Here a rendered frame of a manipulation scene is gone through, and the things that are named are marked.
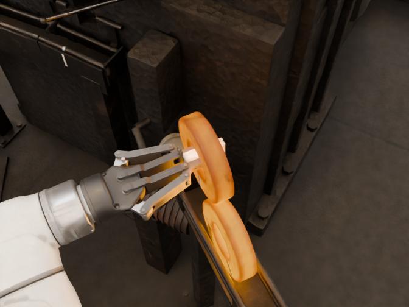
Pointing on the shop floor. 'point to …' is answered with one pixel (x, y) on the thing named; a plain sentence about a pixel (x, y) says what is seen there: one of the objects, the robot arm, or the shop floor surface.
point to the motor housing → (162, 234)
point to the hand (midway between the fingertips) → (204, 153)
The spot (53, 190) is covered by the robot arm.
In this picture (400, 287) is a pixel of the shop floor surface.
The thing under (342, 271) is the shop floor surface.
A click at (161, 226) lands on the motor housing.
